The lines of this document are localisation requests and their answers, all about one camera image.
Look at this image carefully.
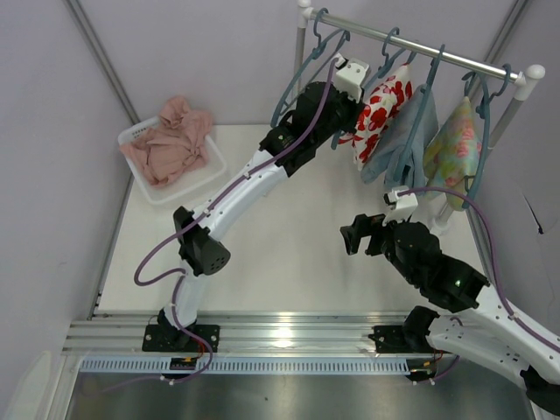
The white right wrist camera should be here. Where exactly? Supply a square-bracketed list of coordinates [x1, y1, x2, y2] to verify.
[382, 185, 418, 226]

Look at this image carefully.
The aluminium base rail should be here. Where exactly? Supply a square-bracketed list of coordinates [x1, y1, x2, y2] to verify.
[60, 309, 482, 358]

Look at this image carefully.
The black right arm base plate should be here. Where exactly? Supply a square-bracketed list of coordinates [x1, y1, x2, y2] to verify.
[367, 325, 435, 354]

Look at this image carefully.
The light blue fleece garment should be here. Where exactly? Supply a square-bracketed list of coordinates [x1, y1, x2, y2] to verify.
[360, 85, 438, 191]

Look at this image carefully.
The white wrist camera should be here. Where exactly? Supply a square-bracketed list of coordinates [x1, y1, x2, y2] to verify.
[332, 52, 370, 102]
[382, 185, 418, 226]

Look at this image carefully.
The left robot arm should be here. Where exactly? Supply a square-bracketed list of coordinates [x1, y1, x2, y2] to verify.
[157, 81, 363, 347]

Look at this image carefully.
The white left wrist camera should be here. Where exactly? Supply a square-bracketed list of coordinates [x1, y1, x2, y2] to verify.
[332, 52, 370, 102]

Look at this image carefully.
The silver clothes rack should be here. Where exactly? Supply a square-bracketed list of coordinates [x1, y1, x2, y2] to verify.
[262, 0, 546, 233]

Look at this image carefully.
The red poppy print skirt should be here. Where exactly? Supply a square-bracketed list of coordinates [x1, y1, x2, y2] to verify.
[338, 64, 413, 171]

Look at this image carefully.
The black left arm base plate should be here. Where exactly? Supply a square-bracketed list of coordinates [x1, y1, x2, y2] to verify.
[142, 324, 221, 353]

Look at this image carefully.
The white slotted cable duct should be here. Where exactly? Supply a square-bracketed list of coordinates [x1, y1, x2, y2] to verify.
[80, 356, 410, 375]

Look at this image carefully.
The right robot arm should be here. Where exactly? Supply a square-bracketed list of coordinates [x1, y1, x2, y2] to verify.
[340, 214, 559, 415]

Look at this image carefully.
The pink crumpled garment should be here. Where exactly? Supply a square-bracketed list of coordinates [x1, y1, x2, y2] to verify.
[119, 95, 214, 188]

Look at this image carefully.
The white plastic laundry basket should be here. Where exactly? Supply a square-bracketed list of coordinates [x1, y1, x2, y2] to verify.
[125, 132, 228, 207]

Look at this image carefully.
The pastel floral garment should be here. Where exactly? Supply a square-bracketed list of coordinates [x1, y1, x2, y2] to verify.
[423, 96, 475, 195]

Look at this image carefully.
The teal hanger with floral garment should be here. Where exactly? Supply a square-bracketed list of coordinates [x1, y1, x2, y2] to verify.
[462, 72, 491, 209]

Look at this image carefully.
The teal hanger with blue garment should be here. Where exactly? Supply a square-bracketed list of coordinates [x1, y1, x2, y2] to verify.
[393, 44, 445, 185]

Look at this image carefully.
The grey corner frame post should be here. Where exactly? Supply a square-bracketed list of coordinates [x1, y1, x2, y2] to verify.
[62, 0, 140, 124]

